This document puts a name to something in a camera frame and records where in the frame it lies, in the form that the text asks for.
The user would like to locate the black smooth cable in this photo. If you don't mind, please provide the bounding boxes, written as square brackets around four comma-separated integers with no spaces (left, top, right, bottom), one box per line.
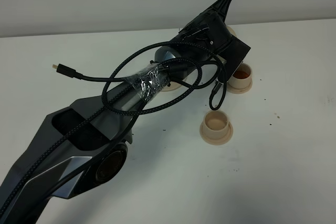
[0,58,224,209]

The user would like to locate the beige ceramic teapot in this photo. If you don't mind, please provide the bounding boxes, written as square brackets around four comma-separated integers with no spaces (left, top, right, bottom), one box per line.
[224,26,237,41]

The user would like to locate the beige far teacup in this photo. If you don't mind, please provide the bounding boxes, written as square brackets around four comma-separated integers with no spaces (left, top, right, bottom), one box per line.
[228,63,253,90]

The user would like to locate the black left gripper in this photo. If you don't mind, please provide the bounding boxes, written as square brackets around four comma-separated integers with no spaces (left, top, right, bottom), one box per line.
[178,0,233,54]

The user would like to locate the beige cup saucer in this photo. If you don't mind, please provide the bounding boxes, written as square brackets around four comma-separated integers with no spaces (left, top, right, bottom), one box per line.
[227,77,253,94]
[199,124,234,145]

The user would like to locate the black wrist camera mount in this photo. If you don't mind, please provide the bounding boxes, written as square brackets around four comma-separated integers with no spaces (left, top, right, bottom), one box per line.
[218,36,250,81]

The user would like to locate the beige near cup saucer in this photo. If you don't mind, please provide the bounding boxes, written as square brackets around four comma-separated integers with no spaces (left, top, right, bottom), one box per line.
[199,124,234,145]

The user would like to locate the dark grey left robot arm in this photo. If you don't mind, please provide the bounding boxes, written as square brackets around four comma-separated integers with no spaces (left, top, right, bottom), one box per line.
[1,0,233,223]

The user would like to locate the black braided cable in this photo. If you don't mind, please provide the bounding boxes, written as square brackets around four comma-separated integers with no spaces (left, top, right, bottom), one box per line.
[0,39,229,198]

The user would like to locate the beige far cup saucer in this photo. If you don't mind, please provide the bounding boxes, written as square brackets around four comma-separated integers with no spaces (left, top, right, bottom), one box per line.
[227,77,253,94]

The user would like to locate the beige teapot saucer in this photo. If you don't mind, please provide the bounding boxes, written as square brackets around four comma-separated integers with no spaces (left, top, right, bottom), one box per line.
[159,71,188,92]

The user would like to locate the beige near teacup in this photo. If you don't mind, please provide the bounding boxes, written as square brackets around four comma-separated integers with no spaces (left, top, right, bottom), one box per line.
[202,110,230,139]

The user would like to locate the beige teacup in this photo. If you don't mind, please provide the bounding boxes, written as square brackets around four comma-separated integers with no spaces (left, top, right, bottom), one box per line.
[202,110,230,139]
[228,63,253,90]

